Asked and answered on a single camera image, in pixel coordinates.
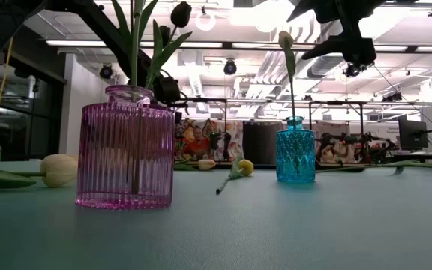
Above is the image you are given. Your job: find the cream artificial tulip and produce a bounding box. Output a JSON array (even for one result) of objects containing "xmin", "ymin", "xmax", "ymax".
[
  {"xmin": 0, "ymin": 154, "xmax": 80, "ymax": 191},
  {"xmin": 173, "ymin": 157, "xmax": 217, "ymax": 172}
]

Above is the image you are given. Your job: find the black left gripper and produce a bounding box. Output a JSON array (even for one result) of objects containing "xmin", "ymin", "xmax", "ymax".
[{"xmin": 151, "ymin": 73, "xmax": 182, "ymax": 108}]

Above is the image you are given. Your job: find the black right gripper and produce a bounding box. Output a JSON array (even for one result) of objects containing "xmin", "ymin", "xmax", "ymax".
[{"xmin": 286, "ymin": 0, "xmax": 388, "ymax": 67}]

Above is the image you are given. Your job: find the white ring ceiling lamp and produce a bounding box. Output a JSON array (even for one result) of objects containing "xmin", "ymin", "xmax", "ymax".
[{"xmin": 195, "ymin": 7, "xmax": 217, "ymax": 32}]

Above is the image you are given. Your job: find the person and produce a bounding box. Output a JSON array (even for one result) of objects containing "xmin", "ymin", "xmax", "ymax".
[{"xmin": 183, "ymin": 125, "xmax": 212, "ymax": 161}]

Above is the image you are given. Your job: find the yellow tulip with pale leaf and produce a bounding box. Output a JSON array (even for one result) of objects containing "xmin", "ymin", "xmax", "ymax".
[{"xmin": 215, "ymin": 150, "xmax": 255, "ymax": 196}]

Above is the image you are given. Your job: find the yellow hanging cable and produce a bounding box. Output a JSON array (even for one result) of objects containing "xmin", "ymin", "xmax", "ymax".
[{"xmin": 0, "ymin": 37, "xmax": 14, "ymax": 151}]

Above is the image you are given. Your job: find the black overhead camera with cable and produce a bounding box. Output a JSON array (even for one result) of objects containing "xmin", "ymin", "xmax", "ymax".
[{"xmin": 343, "ymin": 61, "xmax": 369, "ymax": 79}]

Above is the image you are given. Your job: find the pink ribbed glass vase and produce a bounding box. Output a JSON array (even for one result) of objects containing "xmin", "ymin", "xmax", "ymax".
[{"xmin": 75, "ymin": 84, "xmax": 176, "ymax": 211}]

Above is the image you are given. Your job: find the dark background desk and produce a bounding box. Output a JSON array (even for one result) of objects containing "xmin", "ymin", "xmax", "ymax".
[{"xmin": 386, "ymin": 150, "xmax": 432, "ymax": 163}]

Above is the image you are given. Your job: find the artificial tulip with green stem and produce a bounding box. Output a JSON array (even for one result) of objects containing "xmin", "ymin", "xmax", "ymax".
[{"xmin": 109, "ymin": 0, "xmax": 160, "ymax": 89}]

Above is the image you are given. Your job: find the pink and yellow artificial tulip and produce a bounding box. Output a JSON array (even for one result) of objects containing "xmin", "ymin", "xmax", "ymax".
[{"xmin": 277, "ymin": 30, "xmax": 300, "ymax": 176}]

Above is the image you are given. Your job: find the black ceiling camera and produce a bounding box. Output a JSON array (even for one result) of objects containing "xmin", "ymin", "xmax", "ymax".
[
  {"xmin": 99, "ymin": 63, "xmax": 114, "ymax": 80},
  {"xmin": 223, "ymin": 58, "xmax": 239, "ymax": 76}
]

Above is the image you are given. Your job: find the dark glass cabinet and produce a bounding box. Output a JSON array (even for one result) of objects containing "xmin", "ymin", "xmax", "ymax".
[{"xmin": 0, "ymin": 48, "xmax": 68, "ymax": 162}]

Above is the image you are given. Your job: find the blue patterned glass vase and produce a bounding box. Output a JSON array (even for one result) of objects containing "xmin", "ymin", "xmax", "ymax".
[{"xmin": 275, "ymin": 115, "xmax": 317, "ymax": 184}]

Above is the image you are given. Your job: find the dark brown panel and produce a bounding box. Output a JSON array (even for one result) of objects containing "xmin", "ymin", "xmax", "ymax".
[{"xmin": 242, "ymin": 120, "xmax": 285, "ymax": 166}]

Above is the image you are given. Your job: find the black computer monitor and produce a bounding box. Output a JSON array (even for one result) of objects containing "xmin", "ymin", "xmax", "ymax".
[{"xmin": 398, "ymin": 118, "xmax": 429, "ymax": 151}]

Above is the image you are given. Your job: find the overhead frame bar with lights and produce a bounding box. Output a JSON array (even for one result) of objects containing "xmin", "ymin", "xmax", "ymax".
[{"xmin": 45, "ymin": 39, "xmax": 432, "ymax": 53}]

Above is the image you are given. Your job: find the black metal frame stand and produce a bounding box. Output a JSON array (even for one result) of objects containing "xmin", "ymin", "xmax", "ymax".
[
  {"xmin": 308, "ymin": 100, "xmax": 367, "ymax": 162},
  {"xmin": 170, "ymin": 97, "xmax": 229, "ymax": 162}
]

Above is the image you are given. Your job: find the colourful patchwork cloth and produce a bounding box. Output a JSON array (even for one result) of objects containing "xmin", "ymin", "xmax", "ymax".
[{"xmin": 173, "ymin": 118, "xmax": 245, "ymax": 163}]

